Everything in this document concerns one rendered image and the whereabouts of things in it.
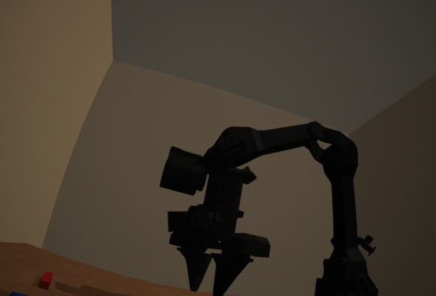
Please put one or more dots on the small red block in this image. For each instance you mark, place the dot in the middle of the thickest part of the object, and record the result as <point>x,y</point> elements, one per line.
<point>46,280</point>

